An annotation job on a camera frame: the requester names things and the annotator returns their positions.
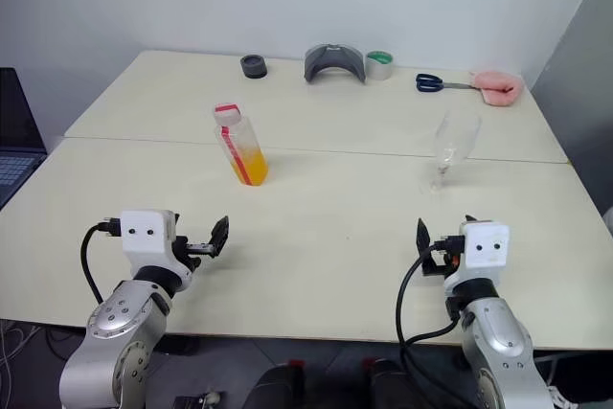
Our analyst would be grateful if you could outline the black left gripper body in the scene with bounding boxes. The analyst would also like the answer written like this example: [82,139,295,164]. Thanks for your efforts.
[170,235,215,273]

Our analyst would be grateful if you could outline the black floor cable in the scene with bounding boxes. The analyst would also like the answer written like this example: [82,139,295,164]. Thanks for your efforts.
[45,325,85,357]

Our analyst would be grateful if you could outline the plastic bottle with orange juice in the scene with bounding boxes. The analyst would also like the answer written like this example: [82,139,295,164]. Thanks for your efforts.
[212,102,270,187]

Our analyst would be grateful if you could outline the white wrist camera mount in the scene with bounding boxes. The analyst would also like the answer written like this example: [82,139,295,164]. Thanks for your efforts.
[119,209,193,293]
[443,219,511,298]

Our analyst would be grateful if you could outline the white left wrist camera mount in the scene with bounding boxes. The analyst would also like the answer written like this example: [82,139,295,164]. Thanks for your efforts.
[119,209,193,293]

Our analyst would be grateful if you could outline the thin white floor cable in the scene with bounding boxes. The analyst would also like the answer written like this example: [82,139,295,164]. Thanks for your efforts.
[0,320,44,409]

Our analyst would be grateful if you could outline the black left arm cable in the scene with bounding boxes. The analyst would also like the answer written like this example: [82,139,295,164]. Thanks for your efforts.
[79,218,124,306]

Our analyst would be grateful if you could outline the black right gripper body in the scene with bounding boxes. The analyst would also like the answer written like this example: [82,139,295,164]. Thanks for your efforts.
[421,235,463,278]

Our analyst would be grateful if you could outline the clear wine glass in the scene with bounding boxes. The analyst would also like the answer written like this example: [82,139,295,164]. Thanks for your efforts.
[423,109,483,197]

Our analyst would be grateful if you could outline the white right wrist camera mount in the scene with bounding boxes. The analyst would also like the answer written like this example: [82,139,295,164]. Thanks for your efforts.
[443,219,511,298]

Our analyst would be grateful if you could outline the dark rounded shape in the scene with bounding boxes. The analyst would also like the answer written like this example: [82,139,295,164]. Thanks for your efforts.
[248,360,307,409]
[363,356,432,409]

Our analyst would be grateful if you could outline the clear tape roll green core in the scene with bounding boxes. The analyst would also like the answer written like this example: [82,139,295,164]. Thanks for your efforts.
[365,50,397,80]

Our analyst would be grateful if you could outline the dark laptop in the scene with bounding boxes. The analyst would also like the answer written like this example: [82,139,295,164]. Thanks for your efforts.
[0,67,48,212]

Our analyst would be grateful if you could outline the grey curved visor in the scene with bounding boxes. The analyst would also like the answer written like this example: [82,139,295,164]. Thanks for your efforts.
[303,43,369,85]

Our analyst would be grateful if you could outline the pink cloth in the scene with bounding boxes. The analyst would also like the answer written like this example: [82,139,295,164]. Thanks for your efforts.
[468,69,524,107]

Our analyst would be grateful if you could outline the blue handled scissors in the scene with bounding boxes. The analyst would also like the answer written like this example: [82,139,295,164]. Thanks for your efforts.
[415,73,480,93]

